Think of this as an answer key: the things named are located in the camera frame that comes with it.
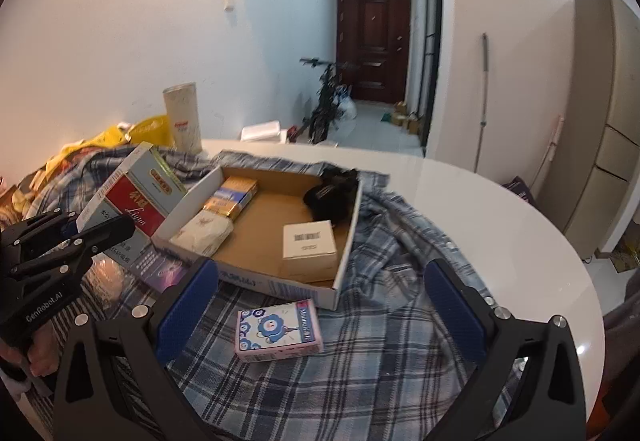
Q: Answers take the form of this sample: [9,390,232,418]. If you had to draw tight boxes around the beige tall cabinet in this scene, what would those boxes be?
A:
[537,0,640,262]

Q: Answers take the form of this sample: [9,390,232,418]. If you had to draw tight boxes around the dark red door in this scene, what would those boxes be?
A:
[336,0,412,103]

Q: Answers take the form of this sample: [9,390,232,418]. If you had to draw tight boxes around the white tissue pack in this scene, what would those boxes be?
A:
[169,210,235,258]

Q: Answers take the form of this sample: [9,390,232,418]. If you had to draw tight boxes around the blue plaid cloth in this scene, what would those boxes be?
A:
[15,144,521,441]

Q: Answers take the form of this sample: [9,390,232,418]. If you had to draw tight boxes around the white plastic bag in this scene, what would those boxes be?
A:
[336,88,358,122]

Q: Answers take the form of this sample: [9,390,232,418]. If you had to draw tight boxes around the clear wrapped snack packet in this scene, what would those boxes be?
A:
[87,256,126,307]

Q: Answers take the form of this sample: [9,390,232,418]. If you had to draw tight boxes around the pink tissue pack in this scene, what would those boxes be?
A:
[235,298,325,363]

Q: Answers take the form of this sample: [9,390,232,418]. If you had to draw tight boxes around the cardboard boxes on floor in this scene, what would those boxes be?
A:
[382,101,428,134]

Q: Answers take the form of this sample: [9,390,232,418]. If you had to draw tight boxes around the small white box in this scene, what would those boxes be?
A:
[281,220,340,282]

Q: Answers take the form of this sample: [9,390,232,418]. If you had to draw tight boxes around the red and white cigarette carton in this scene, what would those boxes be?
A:
[75,141,188,239]

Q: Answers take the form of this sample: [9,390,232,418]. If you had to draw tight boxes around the gold and blue cigarette carton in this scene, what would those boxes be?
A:
[202,176,259,222]

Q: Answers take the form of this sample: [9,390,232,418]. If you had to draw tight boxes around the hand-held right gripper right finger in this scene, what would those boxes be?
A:
[424,258,587,441]

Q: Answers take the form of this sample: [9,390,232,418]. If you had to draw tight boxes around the white foam box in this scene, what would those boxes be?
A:
[240,120,288,143]

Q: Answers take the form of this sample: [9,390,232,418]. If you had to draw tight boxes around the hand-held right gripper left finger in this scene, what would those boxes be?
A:
[52,256,221,441]

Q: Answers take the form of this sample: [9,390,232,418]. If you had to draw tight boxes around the cardboard box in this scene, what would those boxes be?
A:
[151,164,363,311]

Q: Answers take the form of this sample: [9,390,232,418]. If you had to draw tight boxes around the person's left hand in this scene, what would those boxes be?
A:
[0,322,69,379]

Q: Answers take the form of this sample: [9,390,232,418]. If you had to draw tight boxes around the pink and white broom handle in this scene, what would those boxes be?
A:
[530,118,566,194]

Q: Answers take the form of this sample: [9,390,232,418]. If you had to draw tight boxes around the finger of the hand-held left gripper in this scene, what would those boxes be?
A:
[0,209,82,255]
[9,214,137,280]

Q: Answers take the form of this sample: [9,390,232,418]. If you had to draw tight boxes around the dark bag on floor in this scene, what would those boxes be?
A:
[502,176,538,207]

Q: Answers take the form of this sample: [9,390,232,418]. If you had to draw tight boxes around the beige cardboard tube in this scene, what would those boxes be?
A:
[163,82,203,154]

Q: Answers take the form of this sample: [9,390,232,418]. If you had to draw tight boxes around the yellow plastic bag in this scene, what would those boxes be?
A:
[125,115,176,149]

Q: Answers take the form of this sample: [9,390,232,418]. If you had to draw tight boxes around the purple cigarette carton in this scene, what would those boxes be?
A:
[107,236,193,294]

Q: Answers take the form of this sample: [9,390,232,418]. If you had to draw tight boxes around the black fabric pouch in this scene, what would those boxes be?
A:
[302,166,360,224]

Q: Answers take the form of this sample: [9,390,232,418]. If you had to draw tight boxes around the black bicycle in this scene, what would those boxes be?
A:
[299,56,361,142]

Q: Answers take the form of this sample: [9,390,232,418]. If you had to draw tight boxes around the grey mop pole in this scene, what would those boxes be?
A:
[472,34,490,172]

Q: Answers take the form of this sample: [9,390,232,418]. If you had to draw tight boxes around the black framed glass door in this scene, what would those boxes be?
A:
[417,0,446,157]

